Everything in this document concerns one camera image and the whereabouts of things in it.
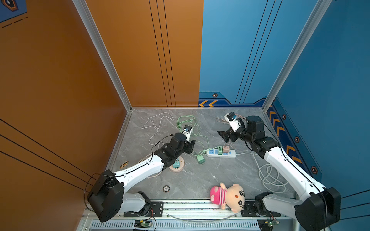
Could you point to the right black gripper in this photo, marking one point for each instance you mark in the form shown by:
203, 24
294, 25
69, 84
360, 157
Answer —
224, 134

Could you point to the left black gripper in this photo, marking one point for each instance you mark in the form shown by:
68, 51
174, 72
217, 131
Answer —
190, 146

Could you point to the green charger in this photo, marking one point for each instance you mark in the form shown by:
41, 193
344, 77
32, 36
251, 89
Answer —
220, 150
200, 159

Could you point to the pink charger adapter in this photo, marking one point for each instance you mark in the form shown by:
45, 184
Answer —
226, 149

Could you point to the teal charger with black cable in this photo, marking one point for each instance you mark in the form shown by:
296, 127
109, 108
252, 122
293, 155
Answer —
176, 164

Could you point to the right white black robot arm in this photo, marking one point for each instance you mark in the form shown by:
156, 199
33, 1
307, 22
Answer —
316, 207

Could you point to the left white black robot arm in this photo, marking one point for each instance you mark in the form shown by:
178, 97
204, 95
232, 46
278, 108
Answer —
109, 196

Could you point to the round pink power socket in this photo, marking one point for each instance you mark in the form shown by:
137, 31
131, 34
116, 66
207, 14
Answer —
182, 164

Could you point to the white blue power strip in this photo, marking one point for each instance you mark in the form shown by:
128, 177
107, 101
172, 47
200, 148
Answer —
213, 153

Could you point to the pink plush doll toy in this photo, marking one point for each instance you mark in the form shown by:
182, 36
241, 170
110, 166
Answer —
232, 197

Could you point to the small orange connector piece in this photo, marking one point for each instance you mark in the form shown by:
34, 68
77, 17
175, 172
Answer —
124, 164

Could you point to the left green circuit board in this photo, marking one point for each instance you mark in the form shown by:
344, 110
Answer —
143, 225

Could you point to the green circuit board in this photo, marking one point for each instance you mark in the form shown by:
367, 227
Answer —
143, 225
267, 225

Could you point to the right green circuit board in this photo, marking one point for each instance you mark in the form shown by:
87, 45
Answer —
267, 225

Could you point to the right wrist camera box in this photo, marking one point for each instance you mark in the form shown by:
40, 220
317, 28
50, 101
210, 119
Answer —
233, 121

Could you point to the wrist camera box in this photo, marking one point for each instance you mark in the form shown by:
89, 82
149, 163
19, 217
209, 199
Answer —
187, 132
233, 121

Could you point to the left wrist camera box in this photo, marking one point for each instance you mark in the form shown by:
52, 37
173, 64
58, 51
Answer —
187, 132

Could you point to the aluminium front rail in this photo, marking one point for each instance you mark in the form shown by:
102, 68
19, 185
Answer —
188, 215

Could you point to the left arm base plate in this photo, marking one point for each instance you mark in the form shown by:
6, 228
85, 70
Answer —
154, 209

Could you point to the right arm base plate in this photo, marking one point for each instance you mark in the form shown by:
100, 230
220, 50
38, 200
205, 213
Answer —
251, 210

